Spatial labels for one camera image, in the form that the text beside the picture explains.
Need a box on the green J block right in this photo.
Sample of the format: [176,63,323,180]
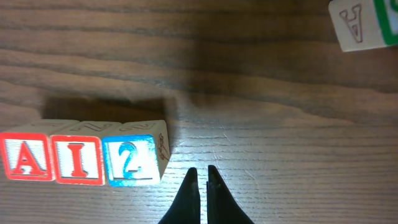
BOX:
[328,0,397,52]

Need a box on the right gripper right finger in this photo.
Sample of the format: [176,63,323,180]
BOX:
[206,165,254,224]

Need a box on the red I block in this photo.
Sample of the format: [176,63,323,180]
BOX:
[50,121,121,185]

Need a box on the red A block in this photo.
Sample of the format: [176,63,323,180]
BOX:
[1,119,78,182]

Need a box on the blue 2 block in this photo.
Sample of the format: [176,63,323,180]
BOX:
[102,120,171,187]

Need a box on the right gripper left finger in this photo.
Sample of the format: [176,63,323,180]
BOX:
[159,167,200,224]

